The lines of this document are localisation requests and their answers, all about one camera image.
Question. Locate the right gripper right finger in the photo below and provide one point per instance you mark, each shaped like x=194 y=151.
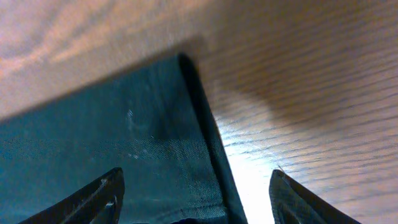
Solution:
x=292 y=203

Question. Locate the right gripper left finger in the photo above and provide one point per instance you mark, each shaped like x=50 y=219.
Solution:
x=100 y=201

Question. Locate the black t-shirt with logo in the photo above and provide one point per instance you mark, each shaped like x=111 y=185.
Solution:
x=155 y=124

